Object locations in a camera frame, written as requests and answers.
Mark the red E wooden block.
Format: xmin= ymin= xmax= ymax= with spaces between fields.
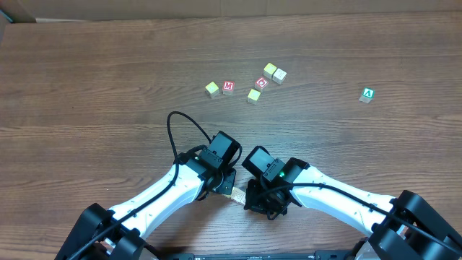
xmin=230 ymin=187 xmax=246 ymax=205

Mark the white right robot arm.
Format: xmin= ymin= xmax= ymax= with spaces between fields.
xmin=242 ymin=146 xmax=461 ymax=259

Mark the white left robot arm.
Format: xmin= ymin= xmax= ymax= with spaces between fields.
xmin=56 ymin=131 xmax=242 ymax=259

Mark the plain wooden block centre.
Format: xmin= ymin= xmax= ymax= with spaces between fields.
xmin=247 ymin=89 xmax=261 ymax=105

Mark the plain wooden block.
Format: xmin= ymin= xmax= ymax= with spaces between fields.
xmin=247 ymin=89 xmax=261 ymax=105
xmin=263 ymin=62 xmax=277 ymax=79
xmin=205 ymin=82 xmax=220 ymax=98

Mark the plain wooden block far left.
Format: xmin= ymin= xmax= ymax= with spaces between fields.
xmin=205 ymin=82 xmax=220 ymax=98

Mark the red M wooden block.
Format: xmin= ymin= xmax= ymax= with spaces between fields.
xmin=222 ymin=81 xmax=235 ymax=95

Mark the red O wooden block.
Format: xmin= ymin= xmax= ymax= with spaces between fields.
xmin=255 ymin=77 xmax=269 ymax=92

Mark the yellow-edged wooden block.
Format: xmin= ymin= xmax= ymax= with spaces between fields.
xmin=272 ymin=68 xmax=287 ymax=85

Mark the plain wooden block far back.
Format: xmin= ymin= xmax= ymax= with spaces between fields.
xmin=263 ymin=62 xmax=277 ymax=79

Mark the green A wooden block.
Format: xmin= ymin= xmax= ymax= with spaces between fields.
xmin=359 ymin=87 xmax=375 ymax=103

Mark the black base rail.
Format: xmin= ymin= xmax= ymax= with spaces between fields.
xmin=148 ymin=246 xmax=359 ymax=260

